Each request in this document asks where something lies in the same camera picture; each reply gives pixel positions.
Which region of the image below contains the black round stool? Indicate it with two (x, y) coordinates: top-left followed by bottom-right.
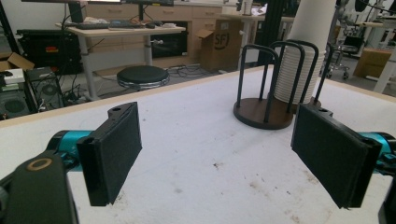
(116, 64), (171, 91)

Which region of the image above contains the stack of white paper cups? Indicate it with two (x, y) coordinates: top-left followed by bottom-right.
(274, 0), (338, 105)

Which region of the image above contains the black equipment case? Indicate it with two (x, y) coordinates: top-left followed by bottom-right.
(16, 29), (83, 76)

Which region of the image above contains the plain cardboard box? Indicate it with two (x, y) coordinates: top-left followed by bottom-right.
(353, 48), (393, 78)

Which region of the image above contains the black wire cup holder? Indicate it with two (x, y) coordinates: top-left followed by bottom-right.
(233, 39), (334, 131)

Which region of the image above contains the black keyboard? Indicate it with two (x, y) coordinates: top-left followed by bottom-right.
(74, 21), (112, 31)

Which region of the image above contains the white table mat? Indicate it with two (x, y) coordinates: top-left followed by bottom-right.
(0, 66), (396, 224)

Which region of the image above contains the printed cardboard box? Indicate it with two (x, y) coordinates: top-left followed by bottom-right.
(195, 19), (243, 73)

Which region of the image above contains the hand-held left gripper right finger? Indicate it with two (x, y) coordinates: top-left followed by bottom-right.
(290, 103), (383, 209)

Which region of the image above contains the open cardboard box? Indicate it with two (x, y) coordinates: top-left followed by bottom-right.
(0, 51), (35, 73)

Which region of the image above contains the small white box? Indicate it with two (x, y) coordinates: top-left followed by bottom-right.
(4, 68), (26, 85)

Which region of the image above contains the black computer tower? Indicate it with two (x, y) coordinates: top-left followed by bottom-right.
(24, 66), (65, 110)
(0, 90), (32, 120)

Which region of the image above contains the light wooden desk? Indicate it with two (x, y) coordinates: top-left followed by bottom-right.
(55, 22), (187, 101)

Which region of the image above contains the black metal frame post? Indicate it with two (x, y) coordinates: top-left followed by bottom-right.
(255, 0), (302, 66)

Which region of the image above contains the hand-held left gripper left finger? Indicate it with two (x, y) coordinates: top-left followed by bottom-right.
(77, 101), (143, 207)

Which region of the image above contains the office chair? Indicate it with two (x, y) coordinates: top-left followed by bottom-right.
(323, 34), (364, 80)

